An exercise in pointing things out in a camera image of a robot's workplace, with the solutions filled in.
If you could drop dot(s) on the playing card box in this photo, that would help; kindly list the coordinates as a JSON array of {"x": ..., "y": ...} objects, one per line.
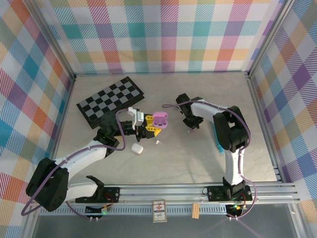
[{"x": 159, "y": 210}]

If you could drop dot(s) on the small wooden block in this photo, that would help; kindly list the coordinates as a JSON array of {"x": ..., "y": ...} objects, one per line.
[{"x": 195, "y": 210}]

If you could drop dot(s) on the aluminium mounting rail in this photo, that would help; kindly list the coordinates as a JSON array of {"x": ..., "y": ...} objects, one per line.
[{"x": 161, "y": 192}]

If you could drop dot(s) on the black controller board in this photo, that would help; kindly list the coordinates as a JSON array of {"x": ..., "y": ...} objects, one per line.
[
  {"x": 97, "y": 210},
  {"x": 235, "y": 209}
]

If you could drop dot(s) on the white earbud case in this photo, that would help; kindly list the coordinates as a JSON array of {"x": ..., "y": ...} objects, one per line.
[{"x": 137, "y": 148}]

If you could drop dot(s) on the aluminium frame side rail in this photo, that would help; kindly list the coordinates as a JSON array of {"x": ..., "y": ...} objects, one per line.
[
  {"x": 261, "y": 116},
  {"x": 63, "y": 116}
]

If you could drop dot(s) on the purple earbud case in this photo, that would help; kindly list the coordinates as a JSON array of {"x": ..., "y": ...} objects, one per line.
[{"x": 161, "y": 120}]

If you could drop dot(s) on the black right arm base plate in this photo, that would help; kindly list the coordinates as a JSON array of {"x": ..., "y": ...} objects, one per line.
[{"x": 215, "y": 193}]

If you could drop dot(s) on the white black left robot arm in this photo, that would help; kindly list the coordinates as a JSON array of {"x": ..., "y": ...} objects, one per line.
[{"x": 79, "y": 156}]

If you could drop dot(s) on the black grey folding chessboard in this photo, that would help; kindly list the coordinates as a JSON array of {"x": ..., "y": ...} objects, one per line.
[{"x": 109, "y": 101}]

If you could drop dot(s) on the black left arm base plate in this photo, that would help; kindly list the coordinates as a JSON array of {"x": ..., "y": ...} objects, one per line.
[{"x": 112, "y": 194}]

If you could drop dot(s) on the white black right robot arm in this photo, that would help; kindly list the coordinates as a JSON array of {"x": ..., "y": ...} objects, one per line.
[{"x": 232, "y": 129}]

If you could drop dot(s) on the aluminium frame post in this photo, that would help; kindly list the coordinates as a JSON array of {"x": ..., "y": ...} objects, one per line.
[
  {"x": 54, "y": 42},
  {"x": 269, "y": 37}
]

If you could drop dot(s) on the teal plastic tube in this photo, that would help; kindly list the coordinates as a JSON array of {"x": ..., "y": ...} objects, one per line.
[{"x": 219, "y": 146}]

